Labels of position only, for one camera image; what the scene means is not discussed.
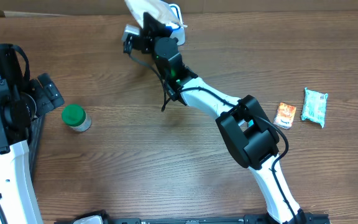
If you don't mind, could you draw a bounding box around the brown snack packet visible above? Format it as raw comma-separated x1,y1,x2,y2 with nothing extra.
124,0,187,29

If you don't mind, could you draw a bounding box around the green lidded jar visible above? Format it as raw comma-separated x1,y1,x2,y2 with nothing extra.
62,105,92,132

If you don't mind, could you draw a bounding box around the orange Kleenex tissue pack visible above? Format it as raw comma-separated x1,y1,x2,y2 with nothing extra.
273,103,296,129

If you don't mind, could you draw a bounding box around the green wet wipes pack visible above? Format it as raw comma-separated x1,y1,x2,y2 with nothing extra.
301,87,328,128

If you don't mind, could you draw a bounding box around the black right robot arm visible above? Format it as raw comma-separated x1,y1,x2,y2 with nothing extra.
122,12,306,223

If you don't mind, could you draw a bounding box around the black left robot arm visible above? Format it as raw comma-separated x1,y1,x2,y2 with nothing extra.
0,44,64,223

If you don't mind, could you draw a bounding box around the white barcode scanner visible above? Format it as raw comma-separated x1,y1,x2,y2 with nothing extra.
166,3,185,45

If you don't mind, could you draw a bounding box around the grey plastic mesh basket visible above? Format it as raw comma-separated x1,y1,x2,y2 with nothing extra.
29,116,45,179

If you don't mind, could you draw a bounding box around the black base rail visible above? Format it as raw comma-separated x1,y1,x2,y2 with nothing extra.
54,210,332,224

